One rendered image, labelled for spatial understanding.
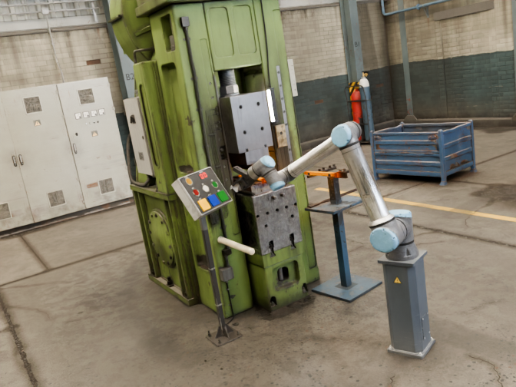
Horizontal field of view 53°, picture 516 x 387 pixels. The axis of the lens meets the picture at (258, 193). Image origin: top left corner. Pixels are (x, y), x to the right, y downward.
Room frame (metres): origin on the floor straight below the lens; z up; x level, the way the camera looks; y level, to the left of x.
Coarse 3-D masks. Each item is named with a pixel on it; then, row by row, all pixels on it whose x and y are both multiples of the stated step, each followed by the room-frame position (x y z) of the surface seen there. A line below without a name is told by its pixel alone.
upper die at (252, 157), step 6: (252, 150) 3.72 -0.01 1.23; (258, 150) 3.74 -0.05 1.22; (264, 150) 3.77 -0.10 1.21; (234, 156) 3.83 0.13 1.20; (240, 156) 3.75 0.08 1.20; (246, 156) 3.69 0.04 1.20; (252, 156) 3.71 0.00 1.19; (258, 156) 3.74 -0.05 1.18; (234, 162) 3.84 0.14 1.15; (240, 162) 3.76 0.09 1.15; (246, 162) 3.69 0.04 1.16; (252, 162) 3.71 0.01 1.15
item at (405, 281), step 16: (384, 256) 2.89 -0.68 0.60; (384, 272) 2.86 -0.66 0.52; (400, 272) 2.78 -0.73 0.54; (416, 272) 2.76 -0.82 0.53; (400, 288) 2.78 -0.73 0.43; (416, 288) 2.75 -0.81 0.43; (400, 304) 2.79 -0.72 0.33; (416, 304) 2.75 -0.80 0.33; (400, 320) 2.80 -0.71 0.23; (416, 320) 2.75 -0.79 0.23; (400, 336) 2.80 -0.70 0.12; (416, 336) 2.75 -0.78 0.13; (400, 352) 2.80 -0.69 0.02; (416, 352) 2.75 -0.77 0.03
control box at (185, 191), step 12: (180, 180) 3.24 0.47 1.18; (192, 180) 3.30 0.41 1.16; (204, 180) 3.38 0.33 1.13; (216, 180) 3.45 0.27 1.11; (180, 192) 3.23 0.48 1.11; (192, 192) 3.23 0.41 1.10; (204, 192) 3.31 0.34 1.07; (216, 192) 3.38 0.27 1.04; (192, 204) 3.19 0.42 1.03; (192, 216) 3.20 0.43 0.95; (204, 216) 3.27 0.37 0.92
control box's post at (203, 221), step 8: (200, 224) 3.38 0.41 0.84; (208, 240) 3.37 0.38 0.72; (208, 248) 3.37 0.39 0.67; (208, 256) 3.36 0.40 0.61; (208, 264) 3.38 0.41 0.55; (216, 280) 3.38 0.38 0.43; (216, 288) 3.37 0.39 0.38; (216, 296) 3.36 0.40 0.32; (216, 304) 3.38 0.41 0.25; (224, 320) 3.38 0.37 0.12
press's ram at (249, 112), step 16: (240, 96) 3.71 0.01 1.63; (256, 96) 3.77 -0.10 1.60; (224, 112) 3.76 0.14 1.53; (240, 112) 3.70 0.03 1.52; (256, 112) 3.76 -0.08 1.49; (224, 128) 3.79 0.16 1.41; (240, 128) 3.69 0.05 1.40; (256, 128) 3.75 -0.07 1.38; (240, 144) 3.67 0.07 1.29; (256, 144) 3.74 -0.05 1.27; (272, 144) 3.81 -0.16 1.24
